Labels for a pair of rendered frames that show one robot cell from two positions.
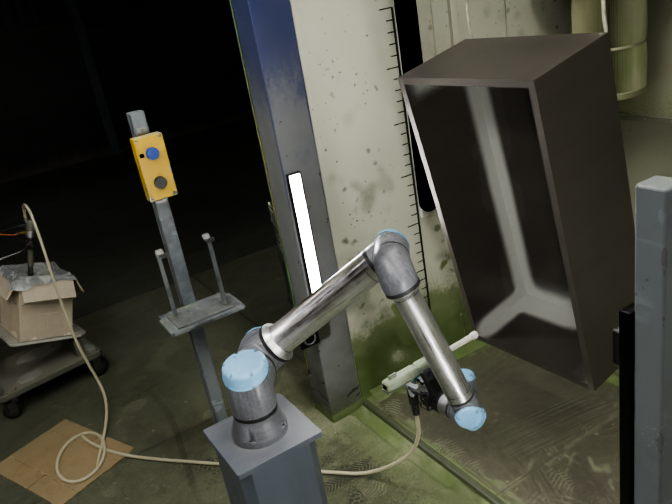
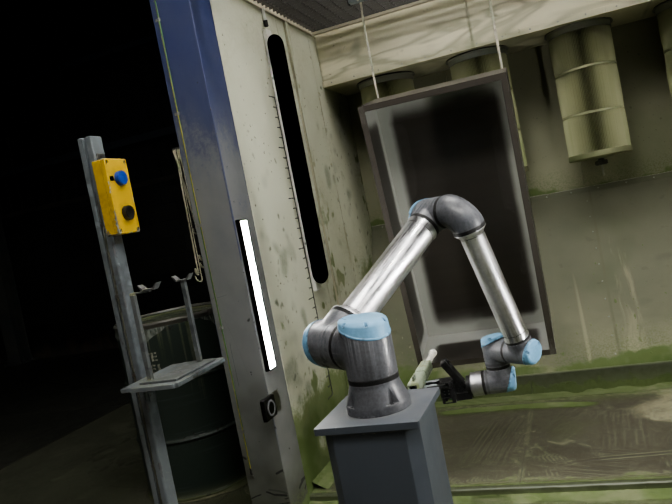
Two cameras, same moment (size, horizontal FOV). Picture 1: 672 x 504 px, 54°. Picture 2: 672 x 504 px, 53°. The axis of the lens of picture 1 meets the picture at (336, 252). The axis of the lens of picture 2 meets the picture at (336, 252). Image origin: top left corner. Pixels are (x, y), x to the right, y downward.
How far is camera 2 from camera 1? 1.88 m
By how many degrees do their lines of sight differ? 45
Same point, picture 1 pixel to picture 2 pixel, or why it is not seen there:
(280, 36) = (219, 89)
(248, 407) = (387, 359)
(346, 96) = (261, 160)
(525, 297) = (430, 338)
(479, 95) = (385, 147)
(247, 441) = (389, 404)
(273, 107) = (221, 151)
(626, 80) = not seen: hidden behind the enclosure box
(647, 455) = not seen: outside the picture
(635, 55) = not seen: hidden behind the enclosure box
